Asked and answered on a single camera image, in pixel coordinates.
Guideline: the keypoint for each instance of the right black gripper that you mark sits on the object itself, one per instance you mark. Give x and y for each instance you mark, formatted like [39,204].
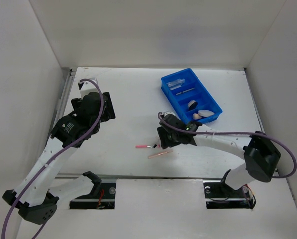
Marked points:
[164,142]

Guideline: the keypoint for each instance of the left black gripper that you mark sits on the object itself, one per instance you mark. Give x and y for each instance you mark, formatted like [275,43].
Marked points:
[108,113]

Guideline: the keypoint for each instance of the peach concealer stick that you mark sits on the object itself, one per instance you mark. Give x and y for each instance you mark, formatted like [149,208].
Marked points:
[160,154]

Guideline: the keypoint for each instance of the beige makeup sponge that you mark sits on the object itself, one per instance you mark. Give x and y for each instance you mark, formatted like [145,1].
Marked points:
[196,116]

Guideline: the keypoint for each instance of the black round compact jar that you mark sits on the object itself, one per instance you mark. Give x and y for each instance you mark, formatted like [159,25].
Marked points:
[192,105]

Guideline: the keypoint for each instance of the beige round powder puff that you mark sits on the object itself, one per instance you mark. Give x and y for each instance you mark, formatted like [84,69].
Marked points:
[205,113]

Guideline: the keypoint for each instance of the grey eyeliner pencil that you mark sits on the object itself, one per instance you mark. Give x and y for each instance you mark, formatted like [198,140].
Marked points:
[184,91]

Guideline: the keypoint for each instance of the clear plastic bottle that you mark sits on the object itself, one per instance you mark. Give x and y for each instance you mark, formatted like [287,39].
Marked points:
[175,83]

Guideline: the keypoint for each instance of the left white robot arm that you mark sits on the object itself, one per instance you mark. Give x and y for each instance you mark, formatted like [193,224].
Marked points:
[34,198]

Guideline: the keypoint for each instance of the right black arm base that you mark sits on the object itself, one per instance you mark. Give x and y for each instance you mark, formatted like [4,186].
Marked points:
[220,196]

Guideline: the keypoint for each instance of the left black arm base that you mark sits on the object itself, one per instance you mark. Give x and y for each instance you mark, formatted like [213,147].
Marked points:
[104,199]

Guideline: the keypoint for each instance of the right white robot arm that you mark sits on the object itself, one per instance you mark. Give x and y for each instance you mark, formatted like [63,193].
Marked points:
[257,151]

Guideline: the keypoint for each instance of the blue plastic organizer bin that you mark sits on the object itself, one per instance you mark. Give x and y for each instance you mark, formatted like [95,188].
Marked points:
[200,94]

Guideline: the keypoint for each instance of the metal side rail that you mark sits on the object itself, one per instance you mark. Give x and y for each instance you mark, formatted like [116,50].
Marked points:
[68,74]

